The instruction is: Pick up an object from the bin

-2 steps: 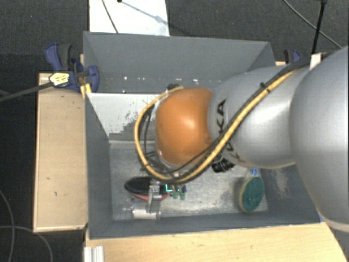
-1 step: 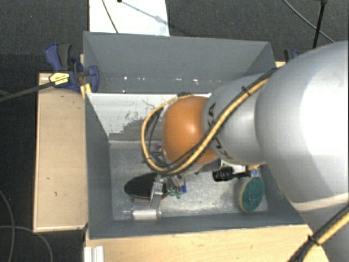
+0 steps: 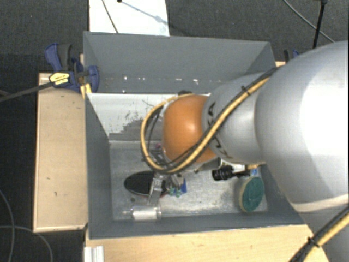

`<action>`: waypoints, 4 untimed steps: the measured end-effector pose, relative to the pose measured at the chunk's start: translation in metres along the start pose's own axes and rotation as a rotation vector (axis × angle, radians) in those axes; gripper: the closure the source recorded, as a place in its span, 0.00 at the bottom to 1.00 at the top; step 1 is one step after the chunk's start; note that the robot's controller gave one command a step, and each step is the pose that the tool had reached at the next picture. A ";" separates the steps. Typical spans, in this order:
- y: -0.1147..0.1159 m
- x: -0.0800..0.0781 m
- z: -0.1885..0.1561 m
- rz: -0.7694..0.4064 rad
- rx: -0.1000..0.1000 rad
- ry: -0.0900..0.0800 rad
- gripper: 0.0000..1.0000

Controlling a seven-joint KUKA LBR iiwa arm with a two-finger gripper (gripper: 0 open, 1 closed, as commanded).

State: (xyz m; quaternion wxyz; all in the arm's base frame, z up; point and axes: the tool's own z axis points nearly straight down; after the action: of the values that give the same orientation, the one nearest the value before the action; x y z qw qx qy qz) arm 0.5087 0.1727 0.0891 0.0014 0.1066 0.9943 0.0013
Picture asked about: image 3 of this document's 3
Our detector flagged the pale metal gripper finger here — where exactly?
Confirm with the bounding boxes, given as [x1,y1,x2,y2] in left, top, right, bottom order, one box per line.
[147,176,165,206]

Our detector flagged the black oval object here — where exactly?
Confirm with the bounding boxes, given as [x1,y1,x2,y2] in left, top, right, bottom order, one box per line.
[123,170,166,197]

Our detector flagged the silver metal cylinder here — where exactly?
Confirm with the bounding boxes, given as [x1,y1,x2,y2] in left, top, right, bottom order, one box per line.
[122,204,162,221]

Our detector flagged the grey metal bin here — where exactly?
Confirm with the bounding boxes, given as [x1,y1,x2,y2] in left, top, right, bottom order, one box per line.
[82,31,306,240]

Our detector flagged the green round scouring pad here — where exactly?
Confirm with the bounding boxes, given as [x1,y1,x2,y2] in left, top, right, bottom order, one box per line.
[238,176,266,214]

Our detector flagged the pale wood flat board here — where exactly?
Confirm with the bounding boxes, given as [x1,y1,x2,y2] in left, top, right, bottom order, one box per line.
[32,72,89,233]

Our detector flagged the black cylinder on white bracket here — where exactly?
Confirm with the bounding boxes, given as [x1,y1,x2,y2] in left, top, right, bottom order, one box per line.
[212,159,258,182]

